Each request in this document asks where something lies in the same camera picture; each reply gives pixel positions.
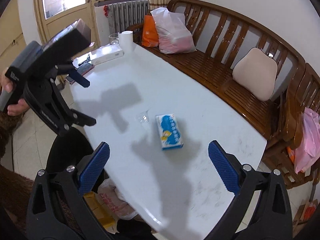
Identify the blue cartoon medicine box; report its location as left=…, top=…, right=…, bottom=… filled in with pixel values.
left=156, top=114, right=184, bottom=150

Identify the clear plastic wrapper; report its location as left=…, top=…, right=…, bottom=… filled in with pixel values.
left=136, top=109, right=150, bottom=124

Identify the person's left hand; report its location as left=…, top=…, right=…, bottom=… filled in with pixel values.
left=1, top=67, right=30, bottom=117

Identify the smartphone in red case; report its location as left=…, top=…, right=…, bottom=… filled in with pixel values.
left=66, top=62, right=94, bottom=87

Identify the black pen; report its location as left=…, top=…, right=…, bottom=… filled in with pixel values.
left=78, top=54, right=91, bottom=67

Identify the long white box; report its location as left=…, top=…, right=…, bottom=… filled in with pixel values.
left=90, top=44, right=124, bottom=66

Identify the wooden balcony door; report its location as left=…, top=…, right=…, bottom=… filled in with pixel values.
left=34, top=0, right=100, bottom=50

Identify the pink plastic bag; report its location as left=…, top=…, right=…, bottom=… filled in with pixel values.
left=294, top=108, right=319, bottom=174

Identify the clear glass cup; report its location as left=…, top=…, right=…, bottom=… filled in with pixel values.
left=108, top=33, right=119, bottom=45

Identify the white paper towel roll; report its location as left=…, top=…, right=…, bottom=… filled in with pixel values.
left=118, top=30, right=134, bottom=53

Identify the beige cushion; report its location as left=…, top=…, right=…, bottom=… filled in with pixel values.
left=232, top=48, right=278, bottom=101

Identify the grey radiator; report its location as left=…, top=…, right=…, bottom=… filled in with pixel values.
left=107, top=0, right=150, bottom=34

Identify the wooden armchair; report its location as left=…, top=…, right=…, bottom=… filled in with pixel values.
left=262, top=63, right=319, bottom=189

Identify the orange bag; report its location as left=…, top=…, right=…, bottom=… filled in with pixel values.
left=142, top=15, right=159, bottom=47

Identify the long wooden bench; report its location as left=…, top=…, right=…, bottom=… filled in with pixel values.
left=125, top=0, right=307, bottom=140

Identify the translucent white plastic bag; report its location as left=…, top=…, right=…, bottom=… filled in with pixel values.
left=151, top=7, right=196, bottom=54

